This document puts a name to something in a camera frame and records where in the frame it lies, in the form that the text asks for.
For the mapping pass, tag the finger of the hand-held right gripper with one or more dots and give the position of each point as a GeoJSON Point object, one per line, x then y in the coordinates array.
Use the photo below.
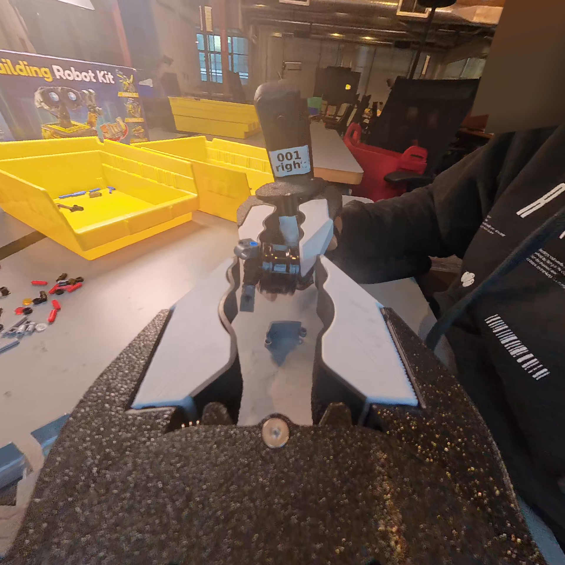
{"type": "Point", "coordinates": [315, 234]}
{"type": "Point", "coordinates": [251, 223]}

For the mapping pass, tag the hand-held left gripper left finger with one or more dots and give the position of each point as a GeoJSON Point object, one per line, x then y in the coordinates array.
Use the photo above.
{"type": "Point", "coordinates": [190, 353]}

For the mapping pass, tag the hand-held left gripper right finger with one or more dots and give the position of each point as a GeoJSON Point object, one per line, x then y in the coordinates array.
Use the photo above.
{"type": "Point", "coordinates": [362, 353]}

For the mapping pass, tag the black round toy lens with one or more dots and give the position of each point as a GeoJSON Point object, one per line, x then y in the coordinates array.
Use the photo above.
{"type": "Point", "coordinates": [273, 265]}

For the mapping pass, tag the grey curved brick panel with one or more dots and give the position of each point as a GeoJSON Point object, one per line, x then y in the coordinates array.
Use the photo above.
{"type": "Point", "coordinates": [284, 337]}

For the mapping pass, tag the person's right hand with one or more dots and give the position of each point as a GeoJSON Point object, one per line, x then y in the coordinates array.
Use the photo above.
{"type": "Point", "coordinates": [334, 242]}

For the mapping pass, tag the yellow plastic storage bin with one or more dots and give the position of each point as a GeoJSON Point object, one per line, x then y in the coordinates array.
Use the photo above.
{"type": "Point", "coordinates": [132, 229]}
{"type": "Point", "coordinates": [220, 190]}

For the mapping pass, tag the wooden table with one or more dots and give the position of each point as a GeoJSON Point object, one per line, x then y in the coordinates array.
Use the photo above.
{"type": "Point", "coordinates": [331, 150]}

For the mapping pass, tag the stacked yellow bins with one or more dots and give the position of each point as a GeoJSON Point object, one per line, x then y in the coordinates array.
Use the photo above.
{"type": "Point", "coordinates": [212, 117]}

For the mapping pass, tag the paned window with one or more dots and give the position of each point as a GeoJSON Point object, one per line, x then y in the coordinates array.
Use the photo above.
{"type": "Point", "coordinates": [216, 57]}

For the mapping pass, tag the pile of small brick parts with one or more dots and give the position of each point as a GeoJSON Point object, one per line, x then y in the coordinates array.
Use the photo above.
{"type": "Point", "coordinates": [66, 287]}

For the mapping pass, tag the black office chair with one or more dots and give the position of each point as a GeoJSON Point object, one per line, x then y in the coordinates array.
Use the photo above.
{"type": "Point", "coordinates": [432, 110]}

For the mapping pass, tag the blue long brick axle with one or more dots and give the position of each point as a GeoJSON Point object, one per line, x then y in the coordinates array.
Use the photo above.
{"type": "Point", "coordinates": [73, 194]}

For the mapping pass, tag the grey brick head assembly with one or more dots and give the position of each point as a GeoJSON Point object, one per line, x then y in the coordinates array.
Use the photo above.
{"type": "Point", "coordinates": [17, 459]}

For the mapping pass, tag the dark blue toy kit box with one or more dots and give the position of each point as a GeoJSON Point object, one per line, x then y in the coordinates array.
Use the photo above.
{"type": "Point", "coordinates": [66, 101]}

